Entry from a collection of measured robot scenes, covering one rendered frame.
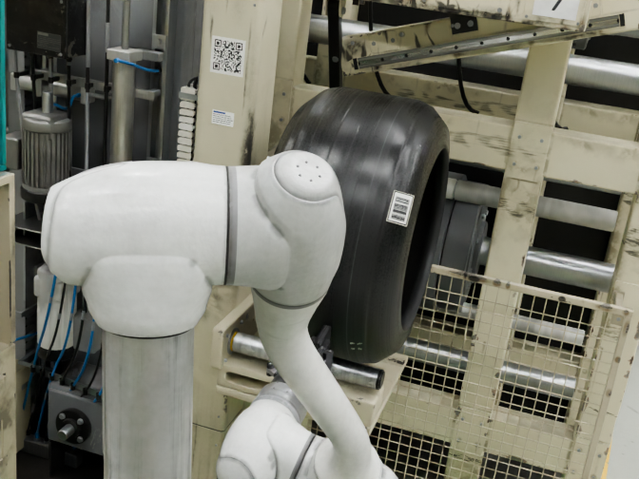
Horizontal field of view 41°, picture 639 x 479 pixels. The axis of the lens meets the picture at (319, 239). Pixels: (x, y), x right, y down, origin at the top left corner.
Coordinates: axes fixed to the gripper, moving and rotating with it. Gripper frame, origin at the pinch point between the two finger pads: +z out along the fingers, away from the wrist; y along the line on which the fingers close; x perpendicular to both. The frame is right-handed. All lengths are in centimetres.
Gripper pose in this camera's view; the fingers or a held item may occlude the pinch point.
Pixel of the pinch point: (321, 340)
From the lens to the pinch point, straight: 168.2
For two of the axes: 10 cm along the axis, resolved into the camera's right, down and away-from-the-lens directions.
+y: -9.4, -2.1, 2.5
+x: -0.7, 8.8, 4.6
